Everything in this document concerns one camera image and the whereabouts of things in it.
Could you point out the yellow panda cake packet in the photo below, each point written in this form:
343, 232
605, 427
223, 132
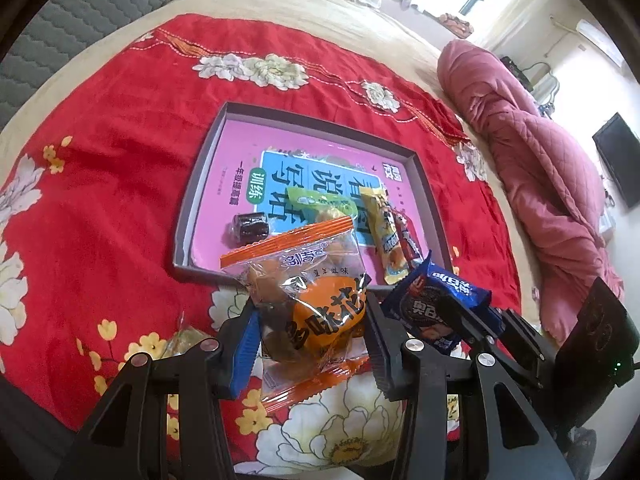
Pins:
385, 230

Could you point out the white air conditioner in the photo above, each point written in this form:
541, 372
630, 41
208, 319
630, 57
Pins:
600, 42

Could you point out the orange snack packet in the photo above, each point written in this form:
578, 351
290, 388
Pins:
320, 320

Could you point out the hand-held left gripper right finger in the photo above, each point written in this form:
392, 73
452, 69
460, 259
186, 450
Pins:
387, 365

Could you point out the red wafer stick packet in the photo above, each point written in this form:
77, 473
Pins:
409, 240

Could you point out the small patterned cloth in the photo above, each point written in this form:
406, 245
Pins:
456, 25

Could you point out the dark brown candy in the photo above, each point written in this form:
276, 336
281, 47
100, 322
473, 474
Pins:
249, 226

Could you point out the green candy packet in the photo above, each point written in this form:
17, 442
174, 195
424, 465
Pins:
315, 200

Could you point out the white metal chair frame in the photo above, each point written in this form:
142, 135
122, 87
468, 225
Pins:
545, 85

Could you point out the clear yellow cracker packet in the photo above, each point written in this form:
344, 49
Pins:
182, 340

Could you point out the black bag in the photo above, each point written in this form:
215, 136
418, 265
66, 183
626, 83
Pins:
516, 72

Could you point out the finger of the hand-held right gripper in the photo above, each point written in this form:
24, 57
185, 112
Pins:
527, 350
472, 322

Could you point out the black television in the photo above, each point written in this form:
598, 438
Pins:
620, 160

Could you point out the pink quilted comforter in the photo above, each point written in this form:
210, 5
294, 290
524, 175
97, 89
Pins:
540, 170

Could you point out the grey quilted headboard cover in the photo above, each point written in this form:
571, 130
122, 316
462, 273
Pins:
75, 10

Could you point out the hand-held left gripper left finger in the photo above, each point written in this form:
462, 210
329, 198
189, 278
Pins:
245, 355

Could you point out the grey shallow cardboard box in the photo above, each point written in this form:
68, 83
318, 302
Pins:
200, 170

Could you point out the pink and blue book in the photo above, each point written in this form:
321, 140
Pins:
240, 150

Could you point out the blue cookie packet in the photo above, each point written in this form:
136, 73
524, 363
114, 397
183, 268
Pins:
425, 305

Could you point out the red floral blanket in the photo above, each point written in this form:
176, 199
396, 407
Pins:
125, 110

